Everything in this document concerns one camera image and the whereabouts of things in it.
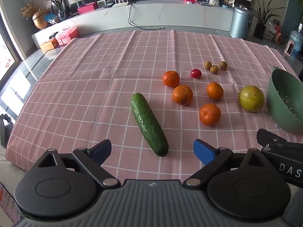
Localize orange box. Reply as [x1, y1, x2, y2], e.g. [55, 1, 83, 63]
[39, 38, 59, 52]

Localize white router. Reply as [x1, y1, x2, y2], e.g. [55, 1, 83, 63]
[112, 0, 130, 8]

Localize white marble cabinet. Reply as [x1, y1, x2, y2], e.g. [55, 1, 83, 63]
[31, 0, 235, 51]

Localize colourful printed sheet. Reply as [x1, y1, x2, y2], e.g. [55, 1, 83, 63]
[0, 182, 22, 225]

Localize tall potted plant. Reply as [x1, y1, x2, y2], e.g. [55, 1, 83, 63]
[247, 0, 285, 40]

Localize black cable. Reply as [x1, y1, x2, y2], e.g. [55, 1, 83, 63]
[128, 2, 165, 31]

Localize golden round vase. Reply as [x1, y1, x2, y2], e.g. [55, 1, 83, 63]
[32, 9, 50, 30]

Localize pink carton pack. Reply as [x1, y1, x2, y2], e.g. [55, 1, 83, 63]
[55, 26, 79, 47]

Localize blue water jug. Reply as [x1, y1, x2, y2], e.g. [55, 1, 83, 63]
[288, 23, 303, 53]

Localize dried flower bunch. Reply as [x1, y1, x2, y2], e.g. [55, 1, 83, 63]
[20, 1, 36, 18]

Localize white plastic bag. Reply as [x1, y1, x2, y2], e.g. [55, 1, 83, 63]
[263, 22, 277, 41]

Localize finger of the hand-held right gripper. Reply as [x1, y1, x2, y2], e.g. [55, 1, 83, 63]
[257, 129, 288, 150]

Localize small red white appliance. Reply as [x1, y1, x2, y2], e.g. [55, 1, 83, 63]
[284, 39, 295, 56]

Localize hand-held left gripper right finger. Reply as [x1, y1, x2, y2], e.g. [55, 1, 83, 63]
[183, 139, 269, 189]

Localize red snack bag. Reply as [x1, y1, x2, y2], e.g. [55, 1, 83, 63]
[273, 26, 283, 44]

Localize blue snack bag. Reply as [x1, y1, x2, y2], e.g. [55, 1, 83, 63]
[44, 13, 59, 24]

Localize yellow-green pomelo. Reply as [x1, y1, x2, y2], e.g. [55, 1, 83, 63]
[238, 85, 265, 113]

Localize green colander bowl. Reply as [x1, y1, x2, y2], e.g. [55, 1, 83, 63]
[266, 67, 303, 134]

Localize pink gift box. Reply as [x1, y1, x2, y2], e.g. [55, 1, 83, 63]
[77, 2, 98, 15]

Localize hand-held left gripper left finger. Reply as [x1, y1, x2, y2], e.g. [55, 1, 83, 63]
[38, 139, 122, 189]

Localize black chair part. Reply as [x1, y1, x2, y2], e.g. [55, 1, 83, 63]
[0, 113, 15, 148]

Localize silver-blue trash can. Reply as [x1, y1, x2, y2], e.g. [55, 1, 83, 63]
[229, 7, 254, 39]

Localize orange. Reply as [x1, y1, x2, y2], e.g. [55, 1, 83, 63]
[207, 82, 224, 101]
[172, 85, 194, 106]
[199, 103, 222, 127]
[162, 71, 180, 88]

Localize pink checked tablecloth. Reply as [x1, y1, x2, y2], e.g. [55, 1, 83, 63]
[5, 30, 303, 185]

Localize potted plant in glass vase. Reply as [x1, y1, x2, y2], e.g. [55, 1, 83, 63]
[45, 0, 72, 21]

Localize green cucumber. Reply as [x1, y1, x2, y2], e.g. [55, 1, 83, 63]
[131, 93, 169, 157]

